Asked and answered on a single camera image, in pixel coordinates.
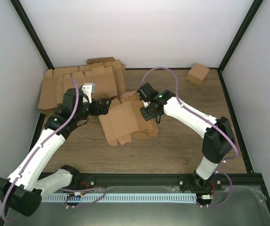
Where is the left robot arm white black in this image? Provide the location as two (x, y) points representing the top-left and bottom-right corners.
(0, 84), (111, 217)

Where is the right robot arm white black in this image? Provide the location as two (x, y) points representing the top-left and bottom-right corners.
(137, 83), (236, 190)

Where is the folded brown cardboard box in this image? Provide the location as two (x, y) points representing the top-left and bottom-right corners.
(186, 63), (210, 85)

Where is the stack of flat cardboard boxes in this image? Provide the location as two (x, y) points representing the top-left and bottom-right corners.
(38, 57), (127, 113)

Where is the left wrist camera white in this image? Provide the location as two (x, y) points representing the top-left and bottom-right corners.
(81, 83), (96, 104)

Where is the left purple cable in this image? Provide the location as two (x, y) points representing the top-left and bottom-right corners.
(1, 77), (107, 222)

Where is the purple cable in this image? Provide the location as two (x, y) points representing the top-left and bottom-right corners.
(1, 77), (107, 222)
(141, 66), (239, 209)

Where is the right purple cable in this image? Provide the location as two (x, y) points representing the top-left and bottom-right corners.
(141, 66), (239, 209)

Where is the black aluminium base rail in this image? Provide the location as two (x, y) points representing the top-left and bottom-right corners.
(70, 173), (264, 191)

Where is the black enclosure frame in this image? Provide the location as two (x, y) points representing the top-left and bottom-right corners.
(0, 0), (270, 226)

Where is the light blue slotted cable duct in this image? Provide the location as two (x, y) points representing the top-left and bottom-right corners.
(42, 193), (197, 204)

